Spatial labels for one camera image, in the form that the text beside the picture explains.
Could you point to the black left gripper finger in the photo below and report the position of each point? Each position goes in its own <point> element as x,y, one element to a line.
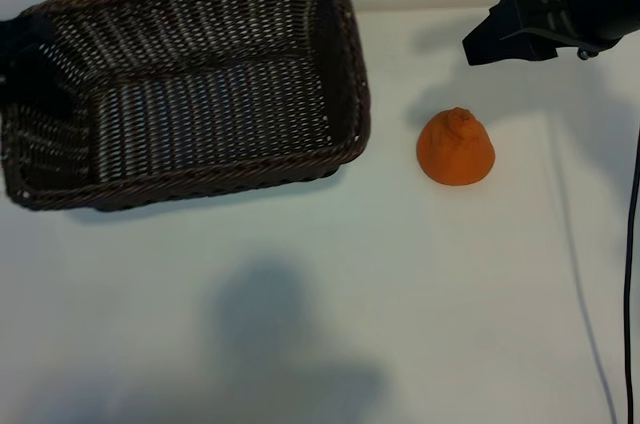
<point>42,74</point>

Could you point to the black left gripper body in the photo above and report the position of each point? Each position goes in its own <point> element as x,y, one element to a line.
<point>7,46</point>

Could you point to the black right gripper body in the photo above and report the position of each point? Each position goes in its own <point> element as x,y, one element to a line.
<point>560,9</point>

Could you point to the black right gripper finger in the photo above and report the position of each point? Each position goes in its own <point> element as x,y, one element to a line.
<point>510,49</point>
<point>507,14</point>

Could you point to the bumpy orange fruit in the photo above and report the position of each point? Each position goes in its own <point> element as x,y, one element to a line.
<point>455,154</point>

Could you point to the dark brown woven basket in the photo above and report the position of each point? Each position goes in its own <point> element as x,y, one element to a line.
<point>210,109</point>

